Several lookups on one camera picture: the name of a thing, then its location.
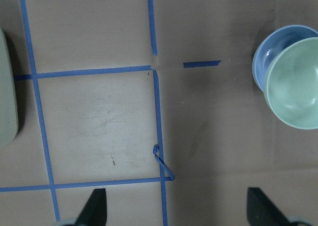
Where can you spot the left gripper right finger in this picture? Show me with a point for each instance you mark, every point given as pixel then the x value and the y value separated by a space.
pixel 261 211

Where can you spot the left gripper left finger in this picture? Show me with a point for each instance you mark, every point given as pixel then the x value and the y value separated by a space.
pixel 94 212

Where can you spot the blue bowl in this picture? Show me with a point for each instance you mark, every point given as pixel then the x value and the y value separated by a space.
pixel 273 45

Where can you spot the cream two-slot toaster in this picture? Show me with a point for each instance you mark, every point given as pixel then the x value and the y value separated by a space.
pixel 8 104

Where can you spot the green bowl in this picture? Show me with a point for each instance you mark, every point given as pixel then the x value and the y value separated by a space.
pixel 291 85

